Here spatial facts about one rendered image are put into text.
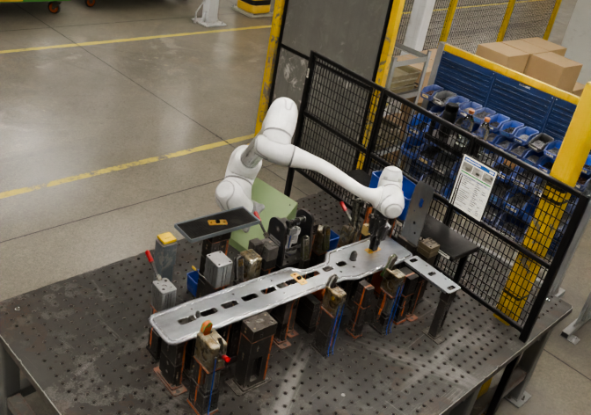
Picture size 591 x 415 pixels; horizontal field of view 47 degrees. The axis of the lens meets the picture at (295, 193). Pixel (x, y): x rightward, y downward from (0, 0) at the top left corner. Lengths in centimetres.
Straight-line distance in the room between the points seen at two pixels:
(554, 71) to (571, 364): 351
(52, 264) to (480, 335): 271
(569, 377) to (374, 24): 280
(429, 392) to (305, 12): 351
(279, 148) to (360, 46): 244
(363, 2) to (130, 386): 343
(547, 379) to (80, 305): 289
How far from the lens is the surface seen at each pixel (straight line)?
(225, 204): 351
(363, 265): 322
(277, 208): 365
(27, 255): 477
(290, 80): 591
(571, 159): 328
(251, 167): 353
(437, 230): 361
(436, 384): 319
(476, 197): 354
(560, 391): 462
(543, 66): 751
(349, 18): 538
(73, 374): 294
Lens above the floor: 278
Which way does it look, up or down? 29 degrees down
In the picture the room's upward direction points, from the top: 11 degrees clockwise
